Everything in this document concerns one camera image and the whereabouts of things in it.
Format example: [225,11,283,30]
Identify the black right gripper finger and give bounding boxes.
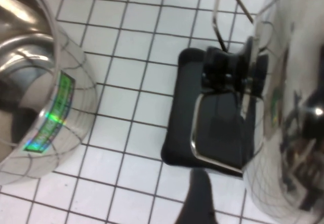
[174,169,221,224]

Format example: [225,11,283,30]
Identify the stainless steel pot lid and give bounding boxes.
[202,0,324,224]

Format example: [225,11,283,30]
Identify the dark grey rack drip tray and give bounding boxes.
[160,47,264,178]

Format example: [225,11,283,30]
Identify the white black-grid tablecloth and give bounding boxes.
[0,0,324,224]

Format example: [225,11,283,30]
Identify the chrome wire lid rack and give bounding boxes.
[188,0,280,175]

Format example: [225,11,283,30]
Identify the stainless steel pot black handles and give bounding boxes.
[0,0,99,186]

